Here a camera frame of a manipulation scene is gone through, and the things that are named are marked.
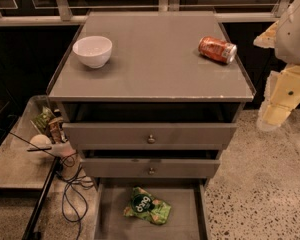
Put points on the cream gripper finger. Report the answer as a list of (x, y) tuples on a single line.
[(268, 38), (281, 97)]

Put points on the green rice chip bag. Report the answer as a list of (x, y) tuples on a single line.
[(145, 206)]

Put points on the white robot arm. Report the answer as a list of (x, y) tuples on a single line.
[(287, 46)]

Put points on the grey drawer cabinet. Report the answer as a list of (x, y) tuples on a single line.
[(155, 75)]

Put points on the grey bottom drawer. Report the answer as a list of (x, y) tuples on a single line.
[(187, 219)]

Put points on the grey drawer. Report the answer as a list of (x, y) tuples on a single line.
[(150, 168), (149, 136), (187, 219)]

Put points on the grey middle drawer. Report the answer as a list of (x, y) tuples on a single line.
[(150, 168)]

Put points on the grey top drawer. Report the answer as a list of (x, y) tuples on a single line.
[(149, 136)]

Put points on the orange soda can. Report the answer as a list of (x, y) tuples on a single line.
[(217, 49)]

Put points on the white ceramic bowl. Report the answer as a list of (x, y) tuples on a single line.
[(93, 51)]

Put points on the brown snack packet in bin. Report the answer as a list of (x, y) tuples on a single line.
[(56, 130)]

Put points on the green snack packet in bin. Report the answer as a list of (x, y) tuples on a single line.
[(42, 120)]

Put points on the clear plastic bin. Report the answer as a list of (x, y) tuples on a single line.
[(17, 168)]

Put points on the white round ball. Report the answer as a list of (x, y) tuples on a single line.
[(40, 142)]

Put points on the metal window railing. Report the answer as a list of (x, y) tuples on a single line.
[(74, 12)]

